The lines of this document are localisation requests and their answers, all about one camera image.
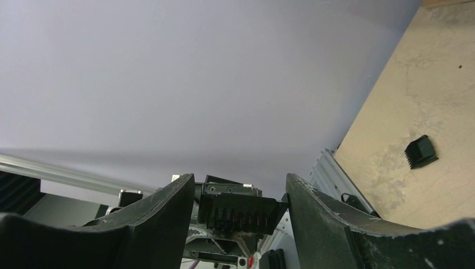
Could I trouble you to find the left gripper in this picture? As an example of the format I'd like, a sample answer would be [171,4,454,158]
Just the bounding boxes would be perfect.
[181,174,290,269]

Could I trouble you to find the small black comb guard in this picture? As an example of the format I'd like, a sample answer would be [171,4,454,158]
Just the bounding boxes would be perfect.
[404,134,439,169]

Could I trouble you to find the large black comb guard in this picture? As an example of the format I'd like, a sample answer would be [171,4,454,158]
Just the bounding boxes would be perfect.
[197,193,290,235]

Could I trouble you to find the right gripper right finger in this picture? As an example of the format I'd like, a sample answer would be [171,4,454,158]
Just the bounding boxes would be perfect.
[286,174,474,268]

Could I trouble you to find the aluminium table frame rail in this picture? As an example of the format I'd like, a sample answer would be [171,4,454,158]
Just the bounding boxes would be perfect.
[1,149,379,217]

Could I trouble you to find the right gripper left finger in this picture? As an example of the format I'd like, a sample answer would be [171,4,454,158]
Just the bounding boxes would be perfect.
[1,174,195,268]

